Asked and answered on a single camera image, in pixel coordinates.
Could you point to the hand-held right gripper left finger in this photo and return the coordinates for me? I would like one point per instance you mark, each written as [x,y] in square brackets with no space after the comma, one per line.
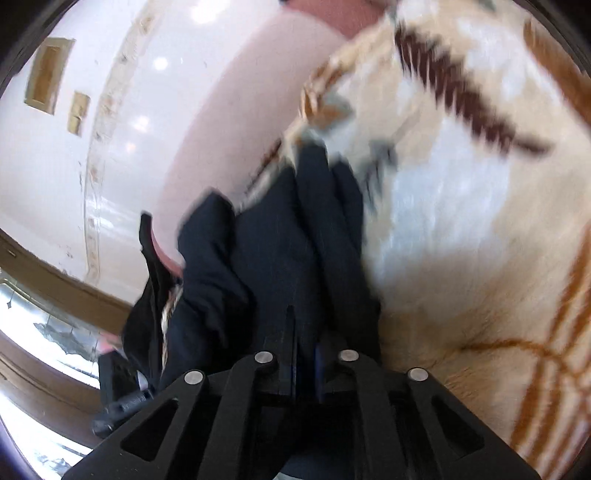
[258,371]

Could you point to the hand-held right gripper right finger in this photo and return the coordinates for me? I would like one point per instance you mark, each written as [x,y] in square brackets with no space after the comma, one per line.
[348,371]

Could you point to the navy zip jacket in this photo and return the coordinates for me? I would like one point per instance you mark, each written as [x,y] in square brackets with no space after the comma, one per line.
[277,258]

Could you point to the black garment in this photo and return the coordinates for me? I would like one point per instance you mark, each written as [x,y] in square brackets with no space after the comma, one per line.
[145,323]

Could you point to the leaf print blanket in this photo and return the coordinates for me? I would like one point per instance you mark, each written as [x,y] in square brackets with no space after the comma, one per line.
[461,207]

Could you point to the small tan rectangular panel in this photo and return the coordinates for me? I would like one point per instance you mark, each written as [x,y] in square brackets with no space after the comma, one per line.
[78,114]

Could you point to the large tan rectangular panel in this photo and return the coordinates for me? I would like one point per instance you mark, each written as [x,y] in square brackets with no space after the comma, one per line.
[48,74]

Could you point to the wooden door frame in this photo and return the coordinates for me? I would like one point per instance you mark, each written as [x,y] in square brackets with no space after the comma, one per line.
[51,277]

